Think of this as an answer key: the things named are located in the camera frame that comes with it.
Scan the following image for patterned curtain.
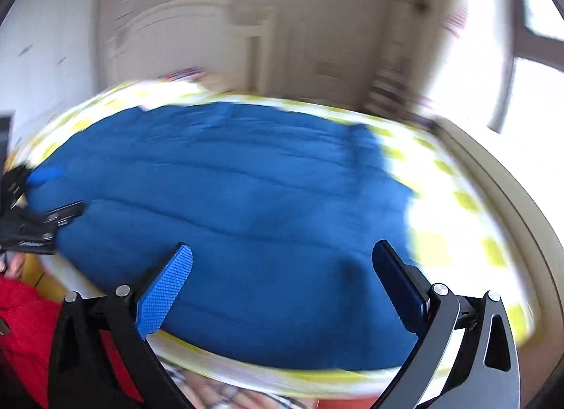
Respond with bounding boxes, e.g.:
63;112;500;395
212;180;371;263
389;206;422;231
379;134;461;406
363;0;470;117

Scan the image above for person's left hand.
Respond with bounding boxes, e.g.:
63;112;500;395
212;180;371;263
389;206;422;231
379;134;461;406
0;253;26;280

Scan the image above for window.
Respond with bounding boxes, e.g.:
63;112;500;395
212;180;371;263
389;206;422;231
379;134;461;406
485;0;564;139

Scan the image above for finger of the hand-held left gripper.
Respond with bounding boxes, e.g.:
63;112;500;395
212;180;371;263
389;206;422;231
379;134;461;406
44;200;87;227
26;165;63;185

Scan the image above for dark panel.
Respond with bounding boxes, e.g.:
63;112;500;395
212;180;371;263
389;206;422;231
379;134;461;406
0;113;15;172

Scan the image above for yellow checked bed cover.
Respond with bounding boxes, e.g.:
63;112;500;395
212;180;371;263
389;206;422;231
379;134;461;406
9;79;540;398

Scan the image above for blue down jacket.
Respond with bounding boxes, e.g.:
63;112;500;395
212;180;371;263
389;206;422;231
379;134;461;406
24;101;426;371

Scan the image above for white wardrobe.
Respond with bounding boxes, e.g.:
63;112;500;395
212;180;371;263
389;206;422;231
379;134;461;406
0;0;106;159

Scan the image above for white bed headboard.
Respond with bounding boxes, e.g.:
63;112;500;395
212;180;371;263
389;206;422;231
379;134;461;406
106;0;276;95

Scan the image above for plaid cloth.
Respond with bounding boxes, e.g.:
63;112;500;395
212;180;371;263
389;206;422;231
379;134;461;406
159;358;319;409

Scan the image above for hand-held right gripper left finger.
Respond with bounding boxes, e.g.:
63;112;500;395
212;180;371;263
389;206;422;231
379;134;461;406
48;242;195;409

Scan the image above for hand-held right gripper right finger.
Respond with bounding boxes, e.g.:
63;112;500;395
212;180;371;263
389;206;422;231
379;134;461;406
371;239;522;409

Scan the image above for red jacket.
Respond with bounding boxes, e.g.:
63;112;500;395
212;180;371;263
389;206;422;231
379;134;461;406
0;276;146;409

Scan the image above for beige window ledge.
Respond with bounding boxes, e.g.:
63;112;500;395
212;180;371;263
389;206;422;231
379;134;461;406
434;116;564;348

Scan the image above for colourful patterned pillow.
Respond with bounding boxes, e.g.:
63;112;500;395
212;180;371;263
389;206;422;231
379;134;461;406
161;66;208;83

